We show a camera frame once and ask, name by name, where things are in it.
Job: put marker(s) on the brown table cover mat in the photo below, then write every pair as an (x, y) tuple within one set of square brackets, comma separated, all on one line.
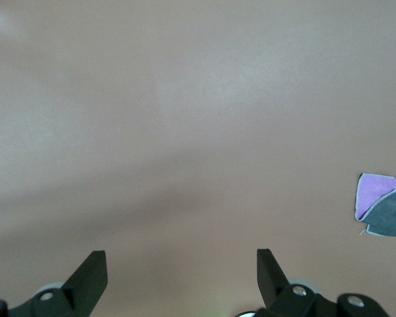
[(184, 115)]

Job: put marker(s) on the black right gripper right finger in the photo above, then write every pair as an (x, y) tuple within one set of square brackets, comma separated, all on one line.
[(274, 284)]

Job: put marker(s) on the grey and purple microfibre towel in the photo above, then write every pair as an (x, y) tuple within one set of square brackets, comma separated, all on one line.
[(387, 214)]

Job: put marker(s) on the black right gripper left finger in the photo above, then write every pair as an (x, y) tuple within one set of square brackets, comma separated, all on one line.
[(82, 284)]

